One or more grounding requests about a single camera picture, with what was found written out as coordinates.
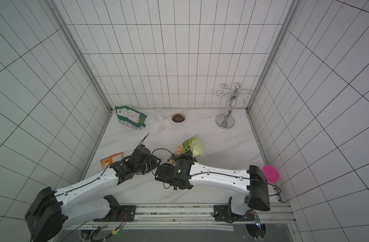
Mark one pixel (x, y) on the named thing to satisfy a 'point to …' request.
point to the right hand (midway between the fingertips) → (186, 151)
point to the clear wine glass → (160, 116)
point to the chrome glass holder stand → (225, 120)
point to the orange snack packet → (117, 157)
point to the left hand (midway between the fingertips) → (157, 164)
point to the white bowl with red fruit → (178, 118)
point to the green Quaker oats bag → (194, 145)
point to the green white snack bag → (130, 118)
